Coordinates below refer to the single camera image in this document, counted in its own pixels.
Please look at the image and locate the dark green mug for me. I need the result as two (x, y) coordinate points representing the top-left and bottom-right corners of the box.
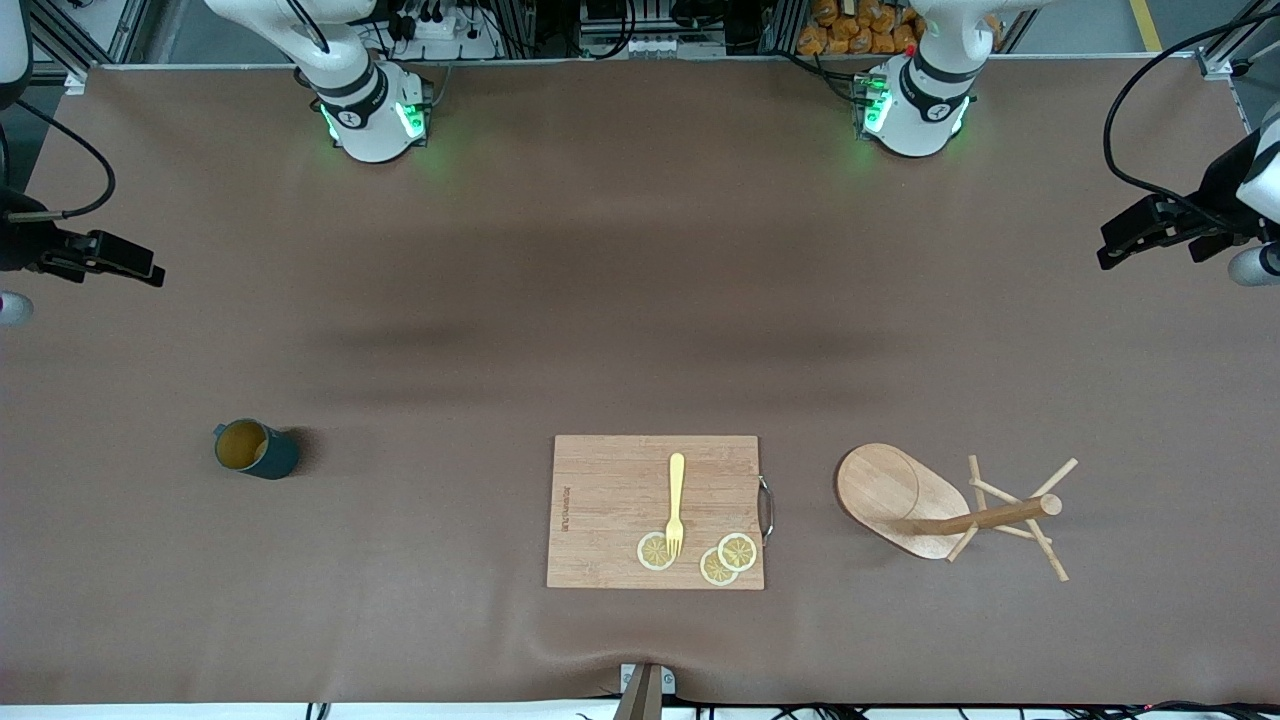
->
(213, 419), (301, 480)

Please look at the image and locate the wooden mug rack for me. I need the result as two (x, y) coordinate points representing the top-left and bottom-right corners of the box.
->
(835, 443), (1080, 584)

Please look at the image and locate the brown table mat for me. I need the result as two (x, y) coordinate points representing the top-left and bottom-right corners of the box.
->
(0, 55), (1280, 706)

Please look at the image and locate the orange snack bag pile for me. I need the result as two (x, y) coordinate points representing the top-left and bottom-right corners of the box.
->
(797, 0), (1003, 57)

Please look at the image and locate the white power strip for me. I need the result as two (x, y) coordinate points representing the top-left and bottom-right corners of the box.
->
(385, 8), (501, 61)

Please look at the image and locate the grey power strip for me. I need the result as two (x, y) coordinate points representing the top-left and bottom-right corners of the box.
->
(580, 30), (729, 61)

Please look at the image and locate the yellow plastic fork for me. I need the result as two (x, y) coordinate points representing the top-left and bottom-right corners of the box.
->
(665, 453), (687, 558)

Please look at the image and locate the wooden cutting board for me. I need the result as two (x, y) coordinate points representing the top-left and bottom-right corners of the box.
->
(547, 434), (776, 591)

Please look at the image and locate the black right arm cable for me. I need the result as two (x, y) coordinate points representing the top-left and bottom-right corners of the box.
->
(0, 98), (117, 223)

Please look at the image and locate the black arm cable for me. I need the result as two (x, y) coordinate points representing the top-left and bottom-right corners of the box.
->
(0, 98), (117, 223)
(1103, 10), (1280, 236)

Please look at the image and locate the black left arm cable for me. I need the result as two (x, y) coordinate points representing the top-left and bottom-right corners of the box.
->
(1103, 10), (1280, 236)

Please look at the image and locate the aluminium profile frame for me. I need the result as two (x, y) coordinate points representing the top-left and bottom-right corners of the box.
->
(1195, 0), (1280, 81)
(30, 0), (141, 81)

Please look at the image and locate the metal camera bracket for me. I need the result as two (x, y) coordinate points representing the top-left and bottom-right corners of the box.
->
(612, 662), (677, 720)

